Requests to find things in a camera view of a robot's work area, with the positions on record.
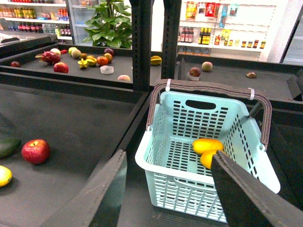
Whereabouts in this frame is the light blue plastic basket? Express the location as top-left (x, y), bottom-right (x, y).
top-left (134, 91), bottom-right (281, 224)

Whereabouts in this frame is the yellow lemon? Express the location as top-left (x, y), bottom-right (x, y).
top-left (0, 166), bottom-right (12, 187)
top-left (200, 150), bottom-right (217, 169)

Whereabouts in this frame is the brown basket handle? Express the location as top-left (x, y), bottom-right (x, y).
top-left (146, 79), bottom-right (272, 150)

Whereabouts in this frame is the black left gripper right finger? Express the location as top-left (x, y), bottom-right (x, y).
top-left (211, 151), bottom-right (303, 227)

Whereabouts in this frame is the yellow star fruit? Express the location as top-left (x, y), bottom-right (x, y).
top-left (78, 58), bottom-right (88, 70)

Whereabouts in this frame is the yellow mango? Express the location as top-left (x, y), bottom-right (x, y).
top-left (192, 138), bottom-right (223, 155)

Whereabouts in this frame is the green potted plant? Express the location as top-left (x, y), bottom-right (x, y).
top-left (83, 0), bottom-right (132, 49)

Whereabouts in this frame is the pink dragon fruit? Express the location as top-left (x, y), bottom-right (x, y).
top-left (35, 51), bottom-right (61, 65)

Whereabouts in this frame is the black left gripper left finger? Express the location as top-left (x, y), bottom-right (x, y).
top-left (41, 149), bottom-right (127, 227)

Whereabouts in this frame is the red apple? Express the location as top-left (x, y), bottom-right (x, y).
top-left (53, 62), bottom-right (69, 74)
top-left (21, 139), bottom-right (50, 165)

